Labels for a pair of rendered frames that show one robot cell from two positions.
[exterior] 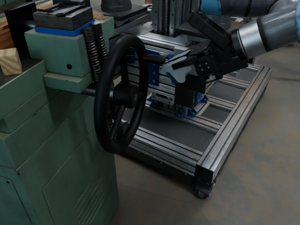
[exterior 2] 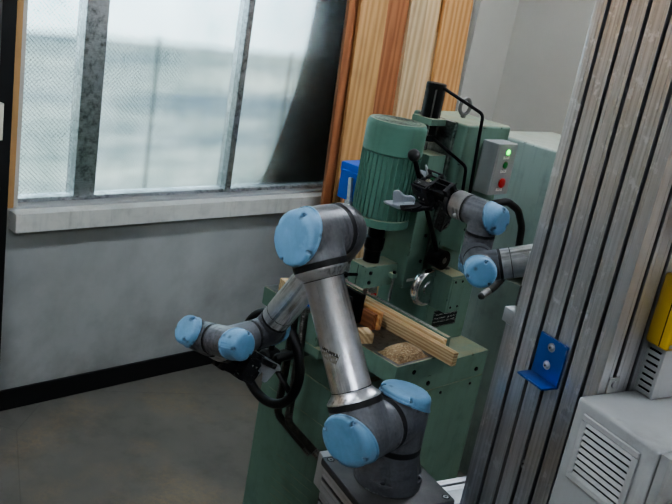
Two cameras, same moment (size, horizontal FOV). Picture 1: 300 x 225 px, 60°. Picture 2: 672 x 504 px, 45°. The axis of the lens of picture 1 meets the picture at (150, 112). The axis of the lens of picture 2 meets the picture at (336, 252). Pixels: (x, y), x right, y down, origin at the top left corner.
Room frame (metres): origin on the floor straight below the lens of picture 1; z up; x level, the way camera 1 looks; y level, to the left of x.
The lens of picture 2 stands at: (1.59, -1.77, 1.83)
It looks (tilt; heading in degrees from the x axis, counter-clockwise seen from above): 18 degrees down; 116
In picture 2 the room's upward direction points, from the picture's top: 10 degrees clockwise
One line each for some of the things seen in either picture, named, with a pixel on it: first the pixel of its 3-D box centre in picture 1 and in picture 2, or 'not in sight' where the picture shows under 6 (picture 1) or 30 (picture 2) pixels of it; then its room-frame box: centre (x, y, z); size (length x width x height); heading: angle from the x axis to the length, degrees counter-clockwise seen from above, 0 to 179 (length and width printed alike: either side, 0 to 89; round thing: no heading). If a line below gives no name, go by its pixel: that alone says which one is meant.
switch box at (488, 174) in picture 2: not in sight; (495, 167); (0.89, 0.64, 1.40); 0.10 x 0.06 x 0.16; 71
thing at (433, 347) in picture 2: not in sight; (371, 312); (0.69, 0.37, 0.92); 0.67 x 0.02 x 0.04; 161
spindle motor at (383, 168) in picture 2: not in sight; (388, 172); (0.65, 0.38, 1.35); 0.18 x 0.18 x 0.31
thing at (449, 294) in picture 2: not in sight; (445, 288); (0.86, 0.51, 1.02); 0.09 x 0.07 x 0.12; 161
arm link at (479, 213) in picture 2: not in sight; (484, 216); (1.03, 0.17, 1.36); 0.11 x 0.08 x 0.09; 161
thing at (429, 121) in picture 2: not in sight; (432, 111); (0.70, 0.51, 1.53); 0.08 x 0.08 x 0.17; 71
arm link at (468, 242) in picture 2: not in sight; (476, 254); (1.03, 0.16, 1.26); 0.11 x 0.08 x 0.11; 114
